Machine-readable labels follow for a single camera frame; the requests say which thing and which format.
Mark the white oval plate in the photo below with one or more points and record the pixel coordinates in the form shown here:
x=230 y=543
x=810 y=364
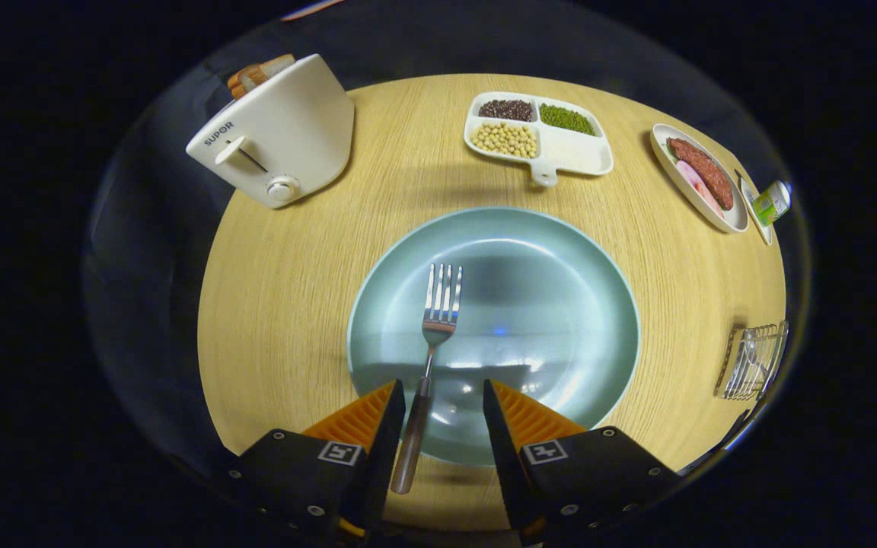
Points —
x=682 y=190

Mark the pile of green beans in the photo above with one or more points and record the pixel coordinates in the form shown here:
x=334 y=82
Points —
x=566 y=119

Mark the small green bottle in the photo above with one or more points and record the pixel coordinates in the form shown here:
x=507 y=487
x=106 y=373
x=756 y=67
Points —
x=772 y=202

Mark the pale green round plate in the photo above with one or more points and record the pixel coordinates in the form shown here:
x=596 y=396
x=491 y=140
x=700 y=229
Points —
x=545 y=304

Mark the pink ham slices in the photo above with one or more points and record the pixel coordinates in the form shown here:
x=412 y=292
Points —
x=693 y=183

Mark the small white dish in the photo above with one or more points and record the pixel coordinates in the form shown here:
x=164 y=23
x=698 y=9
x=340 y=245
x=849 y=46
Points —
x=754 y=217

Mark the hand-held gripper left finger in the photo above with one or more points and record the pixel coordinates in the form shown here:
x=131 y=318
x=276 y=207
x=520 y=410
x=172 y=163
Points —
x=385 y=449

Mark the pile of dark red beans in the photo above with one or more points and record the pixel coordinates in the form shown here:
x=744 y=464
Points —
x=507 y=109

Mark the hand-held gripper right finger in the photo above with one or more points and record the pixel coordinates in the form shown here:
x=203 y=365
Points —
x=501 y=449

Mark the pile of yellow soybeans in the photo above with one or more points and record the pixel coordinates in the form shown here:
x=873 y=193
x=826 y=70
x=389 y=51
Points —
x=505 y=140

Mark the white toaster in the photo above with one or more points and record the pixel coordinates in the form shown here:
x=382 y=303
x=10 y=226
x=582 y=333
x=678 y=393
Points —
x=294 y=129

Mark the white divided tray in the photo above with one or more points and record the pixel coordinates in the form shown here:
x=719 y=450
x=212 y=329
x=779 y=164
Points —
x=572 y=152

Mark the toasted bread slice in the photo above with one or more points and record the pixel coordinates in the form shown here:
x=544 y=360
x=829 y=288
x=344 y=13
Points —
x=244 y=78
x=275 y=67

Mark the brown cooked steak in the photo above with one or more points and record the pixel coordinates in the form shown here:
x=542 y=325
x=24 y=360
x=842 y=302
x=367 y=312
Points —
x=705 y=171

